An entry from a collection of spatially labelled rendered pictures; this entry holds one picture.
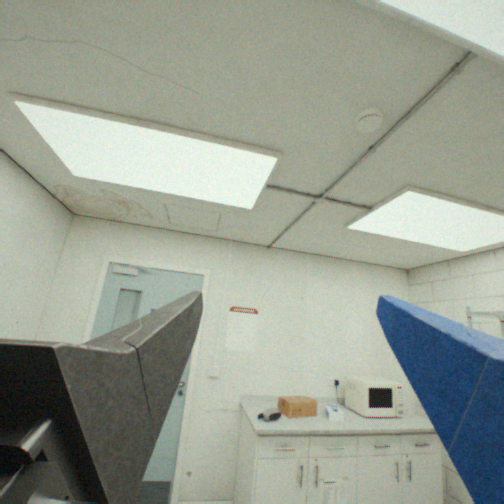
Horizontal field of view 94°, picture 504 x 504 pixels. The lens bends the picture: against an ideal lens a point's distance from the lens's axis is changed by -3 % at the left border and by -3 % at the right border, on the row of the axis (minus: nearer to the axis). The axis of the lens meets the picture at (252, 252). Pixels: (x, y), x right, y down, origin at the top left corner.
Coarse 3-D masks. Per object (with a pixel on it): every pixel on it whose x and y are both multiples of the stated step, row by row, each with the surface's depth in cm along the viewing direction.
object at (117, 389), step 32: (160, 320) 8; (192, 320) 10; (0, 352) 4; (32, 352) 4; (64, 352) 4; (96, 352) 5; (128, 352) 6; (160, 352) 8; (0, 384) 4; (32, 384) 4; (64, 384) 4; (96, 384) 5; (128, 384) 6; (160, 384) 8; (64, 416) 5; (96, 416) 5; (128, 416) 6; (160, 416) 8; (96, 448) 5; (128, 448) 6; (96, 480) 5; (128, 480) 6
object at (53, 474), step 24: (0, 408) 4; (24, 408) 4; (0, 432) 4; (24, 432) 4; (48, 432) 4; (0, 456) 4; (24, 456) 4; (48, 456) 4; (72, 456) 5; (0, 480) 4; (24, 480) 4; (48, 480) 4; (72, 480) 5
